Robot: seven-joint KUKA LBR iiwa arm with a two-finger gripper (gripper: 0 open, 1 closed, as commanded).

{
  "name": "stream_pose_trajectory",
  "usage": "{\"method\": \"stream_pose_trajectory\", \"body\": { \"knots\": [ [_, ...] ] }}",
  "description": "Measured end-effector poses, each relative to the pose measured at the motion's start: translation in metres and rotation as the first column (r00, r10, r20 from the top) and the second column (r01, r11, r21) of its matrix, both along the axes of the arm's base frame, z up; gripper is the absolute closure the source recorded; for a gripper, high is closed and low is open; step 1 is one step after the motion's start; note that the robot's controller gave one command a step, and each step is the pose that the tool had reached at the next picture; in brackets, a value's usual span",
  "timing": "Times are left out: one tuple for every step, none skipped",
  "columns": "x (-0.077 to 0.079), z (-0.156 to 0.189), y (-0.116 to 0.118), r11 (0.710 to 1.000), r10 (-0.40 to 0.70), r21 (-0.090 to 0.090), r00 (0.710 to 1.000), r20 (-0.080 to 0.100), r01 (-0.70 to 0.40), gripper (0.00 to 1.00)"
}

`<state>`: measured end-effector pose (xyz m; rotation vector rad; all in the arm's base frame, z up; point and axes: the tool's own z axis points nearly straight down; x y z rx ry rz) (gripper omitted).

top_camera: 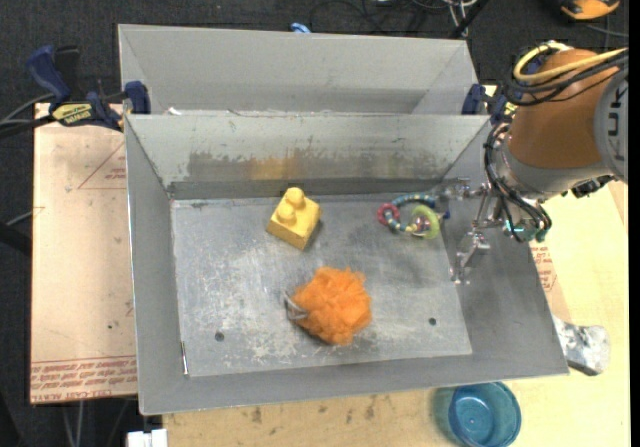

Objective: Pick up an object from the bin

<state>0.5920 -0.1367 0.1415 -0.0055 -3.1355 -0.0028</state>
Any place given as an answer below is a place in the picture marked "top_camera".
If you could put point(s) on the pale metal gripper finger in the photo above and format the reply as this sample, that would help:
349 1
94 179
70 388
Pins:
470 255
459 189

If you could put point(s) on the black cylinder on white bracket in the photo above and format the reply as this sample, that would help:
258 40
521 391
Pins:
592 186

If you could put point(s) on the orange mesh bath sponge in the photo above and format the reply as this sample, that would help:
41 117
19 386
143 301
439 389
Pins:
334 306

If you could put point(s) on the white grey mottled lump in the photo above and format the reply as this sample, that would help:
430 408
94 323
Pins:
585 346

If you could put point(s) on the grey metal bin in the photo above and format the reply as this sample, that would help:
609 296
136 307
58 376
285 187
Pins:
310 285

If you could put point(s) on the blue plastic bowl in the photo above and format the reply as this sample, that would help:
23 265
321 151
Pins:
482 417

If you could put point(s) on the yellow toy building block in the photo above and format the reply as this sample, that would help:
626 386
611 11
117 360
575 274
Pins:
294 221

